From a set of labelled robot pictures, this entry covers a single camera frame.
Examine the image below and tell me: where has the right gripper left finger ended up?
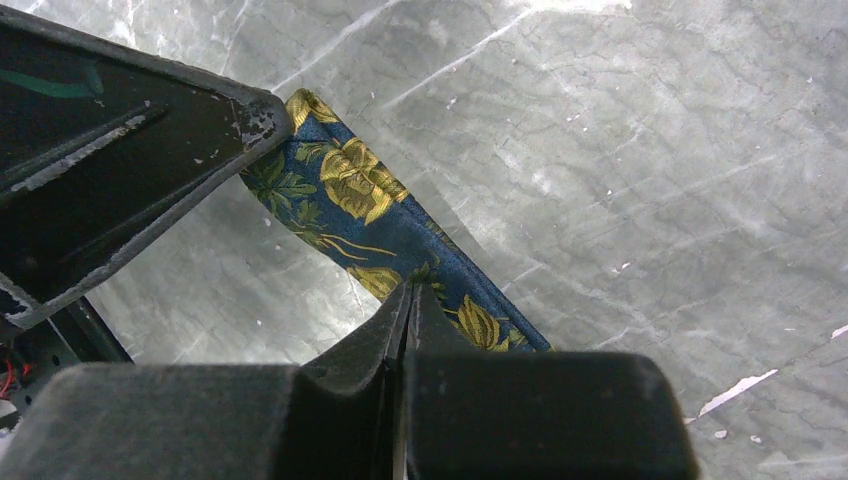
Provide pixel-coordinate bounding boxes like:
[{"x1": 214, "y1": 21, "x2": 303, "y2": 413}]
[{"x1": 1, "y1": 283, "x2": 412, "y2": 479}]

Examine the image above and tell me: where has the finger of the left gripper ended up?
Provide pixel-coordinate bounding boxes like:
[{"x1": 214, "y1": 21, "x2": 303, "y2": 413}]
[{"x1": 1, "y1": 7, "x2": 293, "y2": 330}]

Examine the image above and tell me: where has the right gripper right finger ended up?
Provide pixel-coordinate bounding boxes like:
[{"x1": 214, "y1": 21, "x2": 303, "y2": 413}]
[{"x1": 404, "y1": 285, "x2": 700, "y2": 479}]

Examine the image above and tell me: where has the blue yellow floral tie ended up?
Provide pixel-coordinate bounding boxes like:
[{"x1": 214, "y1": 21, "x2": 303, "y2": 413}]
[{"x1": 240, "y1": 88, "x2": 552, "y2": 352}]

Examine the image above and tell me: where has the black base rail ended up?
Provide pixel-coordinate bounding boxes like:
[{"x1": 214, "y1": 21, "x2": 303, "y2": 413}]
[{"x1": 1, "y1": 297, "x2": 132, "y2": 435}]

